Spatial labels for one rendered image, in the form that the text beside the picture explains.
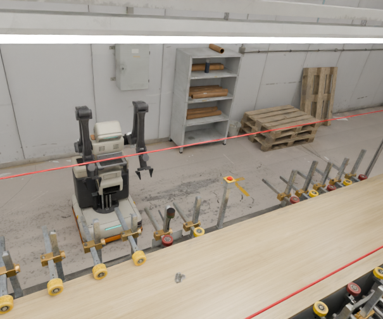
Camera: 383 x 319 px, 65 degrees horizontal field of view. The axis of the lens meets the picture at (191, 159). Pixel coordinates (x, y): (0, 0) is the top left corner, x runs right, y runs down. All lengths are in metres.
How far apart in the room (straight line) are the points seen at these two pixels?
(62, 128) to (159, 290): 3.12
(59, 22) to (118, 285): 1.47
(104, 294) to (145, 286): 0.24
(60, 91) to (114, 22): 3.30
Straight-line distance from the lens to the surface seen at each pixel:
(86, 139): 2.35
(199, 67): 4.68
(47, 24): 1.05
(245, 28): 1.34
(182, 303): 1.93
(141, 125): 2.42
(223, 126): 5.26
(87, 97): 4.43
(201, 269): 2.08
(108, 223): 3.21
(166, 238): 2.21
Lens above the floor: 2.54
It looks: 32 degrees down
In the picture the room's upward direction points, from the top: 7 degrees clockwise
